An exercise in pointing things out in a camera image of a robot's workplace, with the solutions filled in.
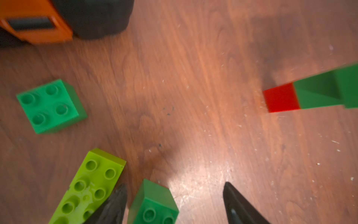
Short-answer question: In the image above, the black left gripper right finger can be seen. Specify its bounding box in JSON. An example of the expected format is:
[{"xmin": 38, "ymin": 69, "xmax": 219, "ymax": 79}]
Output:
[{"xmin": 223, "ymin": 182, "xmax": 270, "ymax": 224}]

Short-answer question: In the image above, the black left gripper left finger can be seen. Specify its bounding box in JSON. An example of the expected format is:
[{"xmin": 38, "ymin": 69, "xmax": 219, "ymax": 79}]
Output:
[{"xmin": 84, "ymin": 183, "xmax": 128, "ymax": 224}]

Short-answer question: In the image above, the lime green long lego brick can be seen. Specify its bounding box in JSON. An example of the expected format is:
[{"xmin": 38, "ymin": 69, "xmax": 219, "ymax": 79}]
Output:
[{"xmin": 49, "ymin": 148, "xmax": 126, "ymax": 224}]

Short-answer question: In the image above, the small green lego brick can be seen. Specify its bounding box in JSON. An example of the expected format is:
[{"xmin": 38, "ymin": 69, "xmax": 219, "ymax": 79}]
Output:
[
  {"xmin": 16, "ymin": 79, "xmax": 88, "ymax": 134},
  {"xmin": 127, "ymin": 179, "xmax": 179, "ymax": 224}
]

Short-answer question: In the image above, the red lego brick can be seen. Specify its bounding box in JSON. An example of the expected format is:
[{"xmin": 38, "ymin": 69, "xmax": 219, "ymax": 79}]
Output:
[{"xmin": 263, "ymin": 82, "xmax": 301, "ymax": 113}]

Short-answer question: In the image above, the black plastic tool case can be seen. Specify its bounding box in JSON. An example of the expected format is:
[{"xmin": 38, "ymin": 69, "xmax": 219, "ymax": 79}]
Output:
[{"xmin": 1, "ymin": 1, "xmax": 134, "ymax": 48}]

